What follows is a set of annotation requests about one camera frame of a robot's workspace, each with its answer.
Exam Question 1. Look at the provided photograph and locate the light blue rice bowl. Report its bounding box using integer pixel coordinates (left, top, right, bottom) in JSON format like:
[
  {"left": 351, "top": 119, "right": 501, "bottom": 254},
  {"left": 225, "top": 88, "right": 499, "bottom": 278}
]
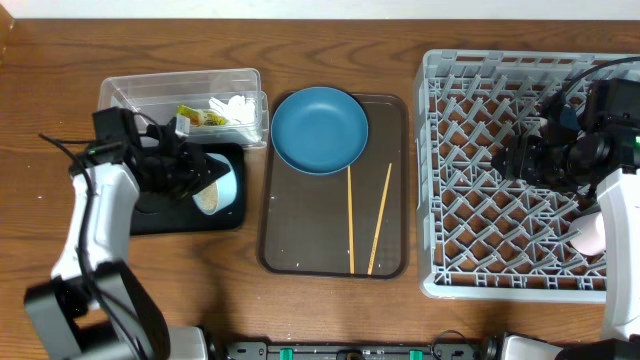
[{"left": 192, "top": 153, "right": 238, "bottom": 216}]

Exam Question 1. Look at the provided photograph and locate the yellow green snack wrapper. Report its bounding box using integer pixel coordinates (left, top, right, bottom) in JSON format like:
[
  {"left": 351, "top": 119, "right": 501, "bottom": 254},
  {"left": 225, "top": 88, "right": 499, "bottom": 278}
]
[{"left": 176, "top": 105, "right": 228, "bottom": 127}]

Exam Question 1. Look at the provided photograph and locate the white paper napkin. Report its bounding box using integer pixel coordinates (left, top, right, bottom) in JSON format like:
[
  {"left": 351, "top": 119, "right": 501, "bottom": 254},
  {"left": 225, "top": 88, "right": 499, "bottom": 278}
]
[{"left": 209, "top": 95, "right": 256, "bottom": 125}]

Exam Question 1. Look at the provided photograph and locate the pink cup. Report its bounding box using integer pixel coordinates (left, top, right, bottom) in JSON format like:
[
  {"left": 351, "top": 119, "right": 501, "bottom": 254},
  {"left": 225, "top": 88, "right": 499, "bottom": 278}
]
[{"left": 570, "top": 212, "right": 606, "bottom": 256}]

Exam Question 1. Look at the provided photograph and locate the dark blue plate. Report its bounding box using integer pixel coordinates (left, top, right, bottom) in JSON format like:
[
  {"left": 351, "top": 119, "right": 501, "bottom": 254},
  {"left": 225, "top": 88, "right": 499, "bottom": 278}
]
[{"left": 271, "top": 87, "right": 369, "bottom": 175}]

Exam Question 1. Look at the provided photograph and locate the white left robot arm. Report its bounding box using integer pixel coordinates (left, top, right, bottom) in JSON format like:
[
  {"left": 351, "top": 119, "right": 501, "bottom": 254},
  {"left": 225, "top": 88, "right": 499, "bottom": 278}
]
[{"left": 24, "top": 125, "right": 234, "bottom": 359}]

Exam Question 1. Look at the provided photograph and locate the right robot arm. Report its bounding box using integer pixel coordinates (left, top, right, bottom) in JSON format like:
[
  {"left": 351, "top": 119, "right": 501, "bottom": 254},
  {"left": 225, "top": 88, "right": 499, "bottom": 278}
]
[{"left": 491, "top": 100, "right": 639, "bottom": 359}]

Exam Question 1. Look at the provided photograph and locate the clear plastic waste bin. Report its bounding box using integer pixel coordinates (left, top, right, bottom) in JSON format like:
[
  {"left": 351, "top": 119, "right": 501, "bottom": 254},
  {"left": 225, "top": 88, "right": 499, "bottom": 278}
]
[{"left": 98, "top": 68, "right": 269, "bottom": 148}]

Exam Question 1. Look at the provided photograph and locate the grey dishwasher rack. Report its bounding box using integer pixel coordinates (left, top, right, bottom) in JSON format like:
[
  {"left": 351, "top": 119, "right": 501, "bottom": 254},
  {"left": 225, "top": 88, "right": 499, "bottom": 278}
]
[{"left": 414, "top": 49, "right": 639, "bottom": 303}]

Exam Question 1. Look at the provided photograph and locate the black plastic tray bin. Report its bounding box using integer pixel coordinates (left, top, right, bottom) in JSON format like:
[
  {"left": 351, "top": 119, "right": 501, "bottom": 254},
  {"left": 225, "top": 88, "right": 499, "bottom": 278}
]
[{"left": 130, "top": 143, "right": 246, "bottom": 236}]

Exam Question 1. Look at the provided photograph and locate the dark brown serving tray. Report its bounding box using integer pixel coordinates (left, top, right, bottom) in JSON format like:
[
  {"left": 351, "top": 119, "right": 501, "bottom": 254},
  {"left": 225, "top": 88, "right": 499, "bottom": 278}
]
[{"left": 257, "top": 94, "right": 409, "bottom": 280}]

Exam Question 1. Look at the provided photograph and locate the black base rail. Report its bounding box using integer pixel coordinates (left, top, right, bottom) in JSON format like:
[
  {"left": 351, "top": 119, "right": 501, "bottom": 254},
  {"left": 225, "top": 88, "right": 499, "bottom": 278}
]
[{"left": 205, "top": 334, "right": 501, "bottom": 360}]

